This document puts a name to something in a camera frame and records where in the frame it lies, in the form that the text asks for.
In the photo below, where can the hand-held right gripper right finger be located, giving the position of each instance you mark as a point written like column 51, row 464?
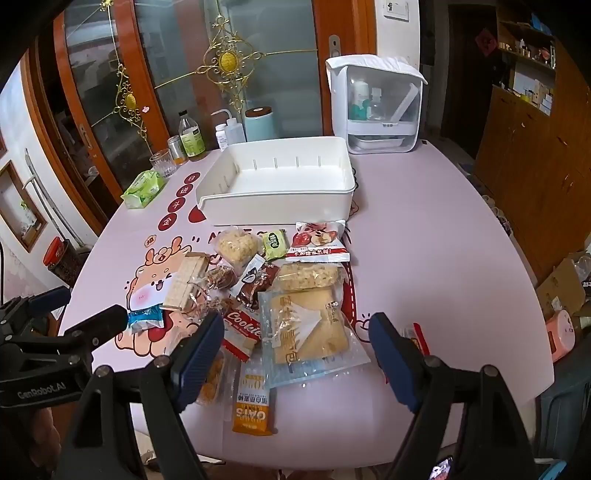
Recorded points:
column 392, row 360

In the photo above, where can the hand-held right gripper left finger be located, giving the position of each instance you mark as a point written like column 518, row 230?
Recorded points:
column 198, row 357

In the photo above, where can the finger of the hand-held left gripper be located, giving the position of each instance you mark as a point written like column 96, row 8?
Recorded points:
column 51, row 299
column 99, row 325

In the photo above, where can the clear packet of orange snacks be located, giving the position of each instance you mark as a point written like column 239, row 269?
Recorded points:
column 211, row 383

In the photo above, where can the small red snack packet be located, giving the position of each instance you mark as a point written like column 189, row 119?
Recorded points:
column 418, row 339

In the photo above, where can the small blue snack packet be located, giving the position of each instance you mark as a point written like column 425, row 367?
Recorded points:
column 145, row 320

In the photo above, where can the red and white cookie packet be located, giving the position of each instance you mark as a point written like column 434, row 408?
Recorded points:
column 242, row 330

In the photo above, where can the brown snack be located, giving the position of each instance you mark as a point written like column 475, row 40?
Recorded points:
column 220, row 278
column 212, row 304

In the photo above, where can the orange oat bar packet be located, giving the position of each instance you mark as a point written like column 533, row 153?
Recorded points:
column 254, row 408

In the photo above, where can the wafer packet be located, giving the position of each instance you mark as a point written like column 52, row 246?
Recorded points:
column 184, row 281

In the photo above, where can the large clear bread packet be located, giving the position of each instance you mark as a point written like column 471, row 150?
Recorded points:
column 314, row 323

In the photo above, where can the brown chocolate snack packet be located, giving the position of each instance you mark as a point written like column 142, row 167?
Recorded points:
column 254, row 284

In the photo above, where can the puffed rice ball packet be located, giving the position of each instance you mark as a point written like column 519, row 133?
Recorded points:
column 236, row 247

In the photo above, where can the rice crisp bar packet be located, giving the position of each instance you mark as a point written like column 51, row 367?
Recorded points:
column 309, row 276

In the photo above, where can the small green snack packet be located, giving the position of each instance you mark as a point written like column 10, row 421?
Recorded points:
column 274, row 244

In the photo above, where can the red and white cartoon packet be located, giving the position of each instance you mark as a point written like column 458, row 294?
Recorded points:
column 316, row 242

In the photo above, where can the white plastic bin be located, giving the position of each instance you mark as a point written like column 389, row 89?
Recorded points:
column 277, row 177

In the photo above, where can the bin with red lid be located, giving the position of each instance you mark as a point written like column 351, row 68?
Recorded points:
column 62, row 258

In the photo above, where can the metal stand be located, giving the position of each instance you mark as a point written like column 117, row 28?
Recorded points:
column 46, row 194

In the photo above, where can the green tissue pack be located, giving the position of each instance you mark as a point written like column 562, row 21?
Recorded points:
column 144, row 189

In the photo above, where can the pink pig container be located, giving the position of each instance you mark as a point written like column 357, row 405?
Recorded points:
column 561, row 337

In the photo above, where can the glass tumbler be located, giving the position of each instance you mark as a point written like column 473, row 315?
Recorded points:
column 163, row 164

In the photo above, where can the grey stool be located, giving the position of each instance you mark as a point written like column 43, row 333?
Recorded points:
column 568, row 406

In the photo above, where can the cardboard box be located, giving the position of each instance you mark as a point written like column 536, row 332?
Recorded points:
column 561, row 286

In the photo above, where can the small metal jar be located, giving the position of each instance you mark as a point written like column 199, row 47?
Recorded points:
column 177, row 152

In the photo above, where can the glass bottle with green label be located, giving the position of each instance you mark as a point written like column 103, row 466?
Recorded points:
column 191, row 138

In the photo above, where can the small gold door ornament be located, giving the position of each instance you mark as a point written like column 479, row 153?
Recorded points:
column 129, row 99

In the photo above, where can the small white pill bottle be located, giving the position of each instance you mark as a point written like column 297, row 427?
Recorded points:
column 222, row 138

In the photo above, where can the white squeeze bottle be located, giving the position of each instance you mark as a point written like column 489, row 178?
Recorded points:
column 235, row 131

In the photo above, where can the light blue canister brown lid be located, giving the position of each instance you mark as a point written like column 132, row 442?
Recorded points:
column 258, row 127

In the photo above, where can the wooden shelf cabinet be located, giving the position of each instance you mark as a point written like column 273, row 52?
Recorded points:
column 531, row 161

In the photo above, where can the clear bottle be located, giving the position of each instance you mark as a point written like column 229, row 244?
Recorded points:
column 377, row 108

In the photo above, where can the teal bottle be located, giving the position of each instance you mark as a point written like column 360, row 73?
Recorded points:
column 359, row 108

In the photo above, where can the white lidded storage box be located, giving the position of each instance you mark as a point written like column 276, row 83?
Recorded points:
column 341, row 97

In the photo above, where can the large gold door ornament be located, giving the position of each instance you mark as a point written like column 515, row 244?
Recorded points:
column 227, row 60

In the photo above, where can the wooden picture frame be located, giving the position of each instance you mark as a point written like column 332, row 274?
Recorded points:
column 9, row 184

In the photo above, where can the red wall decoration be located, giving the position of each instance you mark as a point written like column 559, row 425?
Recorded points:
column 485, row 40

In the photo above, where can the white wall switch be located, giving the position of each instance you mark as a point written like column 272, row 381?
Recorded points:
column 397, row 8

